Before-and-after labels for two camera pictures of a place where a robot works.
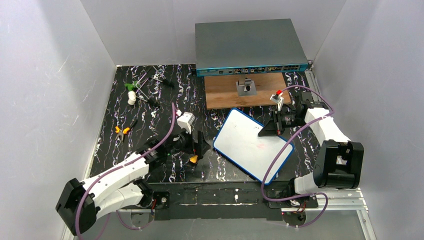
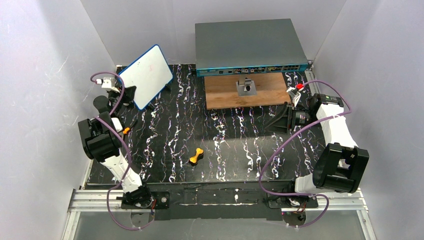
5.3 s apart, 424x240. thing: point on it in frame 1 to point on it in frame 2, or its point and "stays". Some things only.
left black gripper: (196, 145) to (125, 94)
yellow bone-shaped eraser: (193, 159) stays
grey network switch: (246, 47) stays
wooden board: (221, 91) stays
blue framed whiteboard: (238, 138) to (149, 72)
